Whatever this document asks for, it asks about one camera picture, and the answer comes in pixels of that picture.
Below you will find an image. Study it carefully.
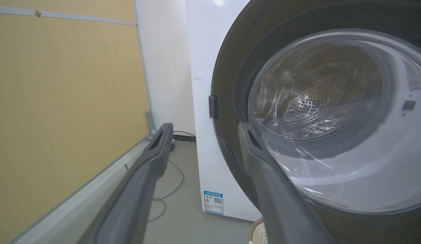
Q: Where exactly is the beige perforated laundry basket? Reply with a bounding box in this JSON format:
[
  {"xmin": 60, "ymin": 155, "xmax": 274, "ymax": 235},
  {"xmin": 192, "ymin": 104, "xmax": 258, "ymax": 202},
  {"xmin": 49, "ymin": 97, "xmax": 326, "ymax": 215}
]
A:
[{"xmin": 248, "ymin": 218, "xmax": 268, "ymax": 244}]

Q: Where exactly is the yellow partition panel grey frame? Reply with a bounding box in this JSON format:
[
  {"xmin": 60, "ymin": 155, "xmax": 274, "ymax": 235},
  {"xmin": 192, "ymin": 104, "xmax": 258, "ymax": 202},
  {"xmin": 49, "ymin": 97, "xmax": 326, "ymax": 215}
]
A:
[{"xmin": 0, "ymin": 0, "xmax": 157, "ymax": 244}]

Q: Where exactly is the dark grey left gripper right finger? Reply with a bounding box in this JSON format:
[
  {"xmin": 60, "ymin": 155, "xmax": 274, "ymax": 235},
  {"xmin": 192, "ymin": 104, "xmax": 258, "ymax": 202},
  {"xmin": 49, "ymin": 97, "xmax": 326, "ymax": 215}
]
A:
[{"xmin": 238, "ymin": 122, "xmax": 336, "ymax": 244}]

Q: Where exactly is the white washing machine body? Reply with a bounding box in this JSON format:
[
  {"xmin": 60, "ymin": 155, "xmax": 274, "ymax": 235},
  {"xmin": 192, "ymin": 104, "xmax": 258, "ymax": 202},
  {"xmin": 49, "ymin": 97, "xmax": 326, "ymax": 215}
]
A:
[{"xmin": 186, "ymin": 0, "xmax": 262, "ymax": 222}]

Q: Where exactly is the thin grey floor cable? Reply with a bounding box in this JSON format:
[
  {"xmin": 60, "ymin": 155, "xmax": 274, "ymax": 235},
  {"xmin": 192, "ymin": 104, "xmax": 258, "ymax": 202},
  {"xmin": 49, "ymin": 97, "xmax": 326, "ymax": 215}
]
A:
[{"xmin": 148, "ymin": 130, "xmax": 196, "ymax": 222}]

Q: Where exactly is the blue energy label sticker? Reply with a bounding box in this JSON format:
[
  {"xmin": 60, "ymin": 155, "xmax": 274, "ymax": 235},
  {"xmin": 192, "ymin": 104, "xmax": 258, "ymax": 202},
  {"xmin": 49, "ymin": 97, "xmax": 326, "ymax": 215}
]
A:
[{"xmin": 204, "ymin": 190, "xmax": 224, "ymax": 215}]

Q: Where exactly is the round dark washing machine door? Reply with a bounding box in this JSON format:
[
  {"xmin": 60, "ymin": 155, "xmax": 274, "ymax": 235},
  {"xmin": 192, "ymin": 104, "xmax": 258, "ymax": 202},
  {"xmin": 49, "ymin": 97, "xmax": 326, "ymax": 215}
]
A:
[{"xmin": 209, "ymin": 0, "xmax": 421, "ymax": 244}]

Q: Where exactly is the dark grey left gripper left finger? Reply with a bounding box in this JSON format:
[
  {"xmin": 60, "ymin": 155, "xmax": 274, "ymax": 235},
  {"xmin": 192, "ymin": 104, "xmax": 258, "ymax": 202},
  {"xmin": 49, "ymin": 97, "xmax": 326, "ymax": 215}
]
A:
[{"xmin": 79, "ymin": 123, "xmax": 174, "ymax": 244}]

